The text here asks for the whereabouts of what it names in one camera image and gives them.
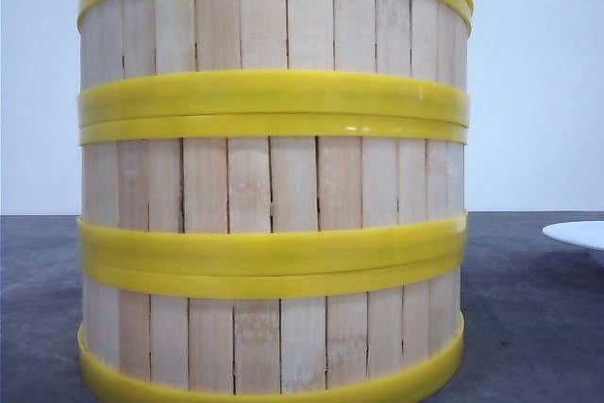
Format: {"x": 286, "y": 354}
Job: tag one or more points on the white ceramic plate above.
{"x": 588, "y": 234}

